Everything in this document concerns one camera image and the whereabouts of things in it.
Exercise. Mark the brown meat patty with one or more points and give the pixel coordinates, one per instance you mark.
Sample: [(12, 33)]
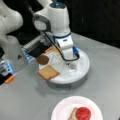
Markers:
[(42, 59)]

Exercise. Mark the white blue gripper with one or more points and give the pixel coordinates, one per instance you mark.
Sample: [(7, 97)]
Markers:
[(67, 48)]

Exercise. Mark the toasted bread slice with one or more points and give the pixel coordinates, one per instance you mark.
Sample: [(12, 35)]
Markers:
[(48, 72), (74, 115)]

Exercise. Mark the small orange block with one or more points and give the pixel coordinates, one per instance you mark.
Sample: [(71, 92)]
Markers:
[(10, 79)]

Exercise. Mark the white divided serving tray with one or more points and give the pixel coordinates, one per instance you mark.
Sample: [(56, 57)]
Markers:
[(68, 72)]

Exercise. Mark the red tomato slice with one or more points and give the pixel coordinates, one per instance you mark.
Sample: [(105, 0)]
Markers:
[(83, 113)]

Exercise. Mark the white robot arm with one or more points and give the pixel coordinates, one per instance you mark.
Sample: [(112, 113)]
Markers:
[(52, 18)]

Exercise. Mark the yellow cheese slice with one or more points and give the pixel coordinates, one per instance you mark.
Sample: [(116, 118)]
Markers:
[(55, 50)]

